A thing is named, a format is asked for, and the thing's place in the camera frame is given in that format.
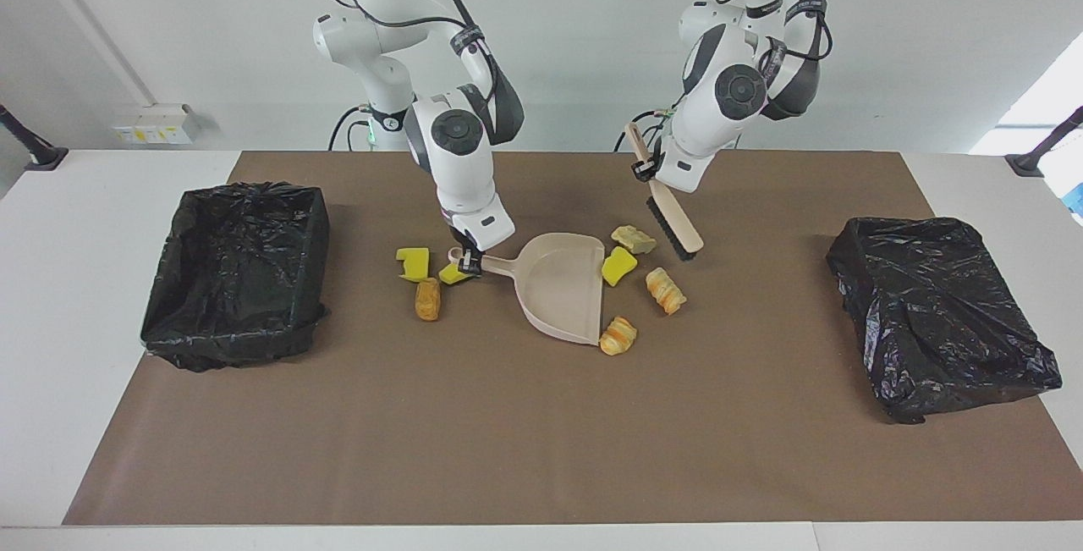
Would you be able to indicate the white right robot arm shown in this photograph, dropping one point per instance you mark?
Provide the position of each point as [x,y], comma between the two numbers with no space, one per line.
[461,162]

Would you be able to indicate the black bag covered bin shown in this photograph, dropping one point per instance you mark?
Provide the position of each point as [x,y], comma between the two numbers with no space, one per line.
[931,314]

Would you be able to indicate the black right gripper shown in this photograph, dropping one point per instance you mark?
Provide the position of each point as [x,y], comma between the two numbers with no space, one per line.
[467,251]

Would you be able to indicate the brown cork chunk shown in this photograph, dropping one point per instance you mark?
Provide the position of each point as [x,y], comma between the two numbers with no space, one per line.
[428,299]

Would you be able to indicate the black bag lined open bin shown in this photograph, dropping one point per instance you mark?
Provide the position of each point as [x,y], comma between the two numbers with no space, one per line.
[237,280]

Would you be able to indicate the yellow sponge chunk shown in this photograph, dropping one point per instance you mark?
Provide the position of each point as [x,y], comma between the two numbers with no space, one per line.
[618,266]

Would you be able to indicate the beige hand brush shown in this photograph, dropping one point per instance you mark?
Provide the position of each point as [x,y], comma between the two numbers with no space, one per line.
[677,217]

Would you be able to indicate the pale greenish foam chunk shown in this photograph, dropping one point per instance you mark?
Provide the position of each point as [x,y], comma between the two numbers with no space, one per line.
[633,239]
[666,290]

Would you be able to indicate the brown table mat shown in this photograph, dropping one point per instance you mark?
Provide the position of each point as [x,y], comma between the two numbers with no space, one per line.
[541,449]

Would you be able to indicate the yellow wedge sponge piece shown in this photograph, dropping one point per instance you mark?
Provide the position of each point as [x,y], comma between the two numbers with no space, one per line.
[450,275]

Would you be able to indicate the blue white package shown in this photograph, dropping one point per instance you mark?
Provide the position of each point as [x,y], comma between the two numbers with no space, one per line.
[1077,200]

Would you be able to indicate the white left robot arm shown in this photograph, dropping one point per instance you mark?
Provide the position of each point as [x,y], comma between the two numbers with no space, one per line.
[719,111]

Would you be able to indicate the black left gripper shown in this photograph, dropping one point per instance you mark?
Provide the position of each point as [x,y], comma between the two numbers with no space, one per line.
[657,173]

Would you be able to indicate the yellow notched sponge piece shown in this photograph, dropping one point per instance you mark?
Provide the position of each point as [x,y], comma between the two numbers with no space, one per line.
[414,265]

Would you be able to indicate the black clamp stand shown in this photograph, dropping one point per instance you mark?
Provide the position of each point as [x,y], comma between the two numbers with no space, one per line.
[46,157]
[1028,163]

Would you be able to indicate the orange striped foam chunk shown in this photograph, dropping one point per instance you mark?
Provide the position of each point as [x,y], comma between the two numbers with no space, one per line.
[618,336]

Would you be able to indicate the beige plastic dustpan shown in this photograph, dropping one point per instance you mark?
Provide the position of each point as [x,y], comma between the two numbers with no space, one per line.
[558,280]

